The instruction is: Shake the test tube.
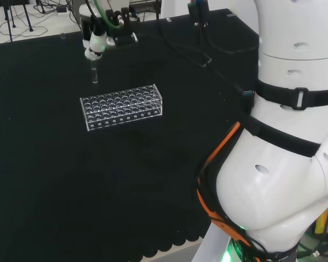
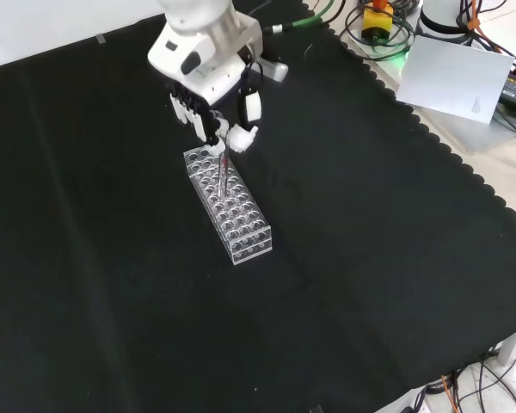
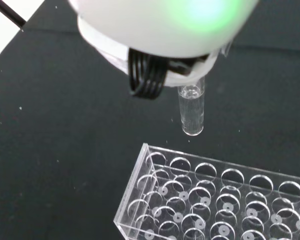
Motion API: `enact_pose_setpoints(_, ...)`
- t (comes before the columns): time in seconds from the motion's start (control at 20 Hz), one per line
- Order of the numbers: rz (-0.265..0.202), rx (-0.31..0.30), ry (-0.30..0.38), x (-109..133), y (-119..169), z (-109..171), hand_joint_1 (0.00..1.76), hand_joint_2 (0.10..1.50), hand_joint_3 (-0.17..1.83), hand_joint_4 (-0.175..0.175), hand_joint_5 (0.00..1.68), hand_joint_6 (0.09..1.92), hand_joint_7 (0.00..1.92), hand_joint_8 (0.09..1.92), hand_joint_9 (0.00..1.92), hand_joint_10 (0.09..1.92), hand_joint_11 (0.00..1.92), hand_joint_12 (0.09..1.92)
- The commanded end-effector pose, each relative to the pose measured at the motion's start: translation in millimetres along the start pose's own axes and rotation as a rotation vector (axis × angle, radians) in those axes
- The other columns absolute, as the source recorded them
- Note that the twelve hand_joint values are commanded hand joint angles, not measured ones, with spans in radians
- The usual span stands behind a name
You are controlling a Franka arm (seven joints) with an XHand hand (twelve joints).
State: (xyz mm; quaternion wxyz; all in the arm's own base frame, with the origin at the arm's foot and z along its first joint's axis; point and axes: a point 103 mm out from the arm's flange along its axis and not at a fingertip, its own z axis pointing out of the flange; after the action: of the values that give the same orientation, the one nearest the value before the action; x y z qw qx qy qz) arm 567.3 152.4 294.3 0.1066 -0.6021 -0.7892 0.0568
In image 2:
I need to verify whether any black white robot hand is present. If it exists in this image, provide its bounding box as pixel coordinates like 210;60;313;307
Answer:
147;23;264;156

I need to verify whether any clear glass test tube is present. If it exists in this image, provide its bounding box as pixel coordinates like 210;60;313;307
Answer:
216;131;230;202

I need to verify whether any clear test tube rack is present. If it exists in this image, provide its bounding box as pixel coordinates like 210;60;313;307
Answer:
182;139;273;266

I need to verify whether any yellow stop button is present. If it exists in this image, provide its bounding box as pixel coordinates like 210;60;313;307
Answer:
362;0;394;44

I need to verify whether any black bench cloth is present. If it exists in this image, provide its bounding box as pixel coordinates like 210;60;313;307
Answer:
0;0;516;413

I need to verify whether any pale board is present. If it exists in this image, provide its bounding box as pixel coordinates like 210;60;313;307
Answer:
395;34;516;126

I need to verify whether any white table leg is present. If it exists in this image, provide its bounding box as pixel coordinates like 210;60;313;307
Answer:
497;323;516;367

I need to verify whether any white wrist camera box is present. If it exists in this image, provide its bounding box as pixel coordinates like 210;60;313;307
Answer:
256;57;290;83

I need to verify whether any green cable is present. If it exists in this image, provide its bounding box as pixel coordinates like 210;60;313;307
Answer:
261;0;346;35

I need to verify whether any orange cable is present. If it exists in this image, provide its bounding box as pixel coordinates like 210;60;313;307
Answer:
439;373;462;413

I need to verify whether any black cable bundle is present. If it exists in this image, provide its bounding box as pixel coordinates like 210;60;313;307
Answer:
412;350;516;413

